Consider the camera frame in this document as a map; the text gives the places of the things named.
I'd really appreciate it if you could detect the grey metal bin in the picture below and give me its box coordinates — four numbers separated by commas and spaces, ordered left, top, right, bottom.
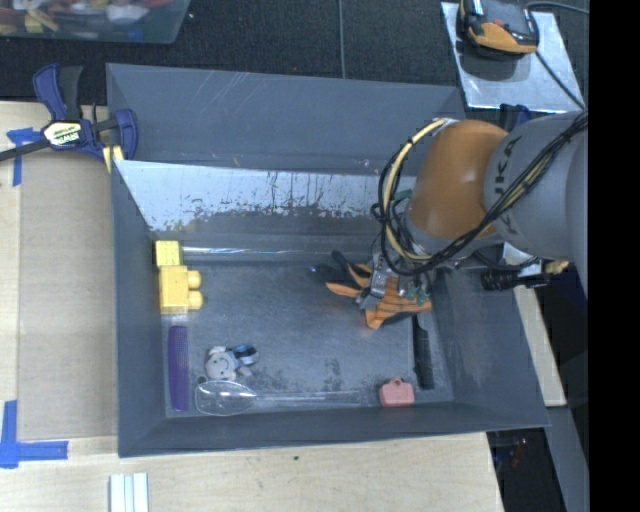
104, 61, 552, 459

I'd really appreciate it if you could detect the pink toy suitcase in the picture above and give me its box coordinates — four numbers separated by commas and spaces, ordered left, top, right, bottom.
377, 377, 417, 408

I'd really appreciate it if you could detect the clear plastic tube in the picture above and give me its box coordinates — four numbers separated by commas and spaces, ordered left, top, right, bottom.
180, 243, 334, 266

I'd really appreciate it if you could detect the small beige and blue toy figure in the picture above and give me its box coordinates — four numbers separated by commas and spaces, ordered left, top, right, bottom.
204, 343, 260, 384

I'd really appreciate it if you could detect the clear plastic spoon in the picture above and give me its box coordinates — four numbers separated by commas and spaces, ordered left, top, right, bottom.
193, 379, 364, 418

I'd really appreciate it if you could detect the yellow block with two studs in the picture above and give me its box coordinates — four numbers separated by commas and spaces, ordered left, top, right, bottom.
158, 264, 205, 316

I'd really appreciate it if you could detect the small yellow cube block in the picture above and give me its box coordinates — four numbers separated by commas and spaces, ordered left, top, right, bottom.
153, 239, 185, 268

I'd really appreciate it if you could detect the purple comb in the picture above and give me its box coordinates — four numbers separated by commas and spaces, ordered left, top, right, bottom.
166, 324, 192, 413

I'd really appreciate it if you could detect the pale wood board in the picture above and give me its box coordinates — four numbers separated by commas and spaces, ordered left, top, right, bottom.
16, 151, 120, 443

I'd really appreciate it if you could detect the black cylinder on white bracket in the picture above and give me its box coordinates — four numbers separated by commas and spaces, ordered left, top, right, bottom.
479, 258, 571, 293

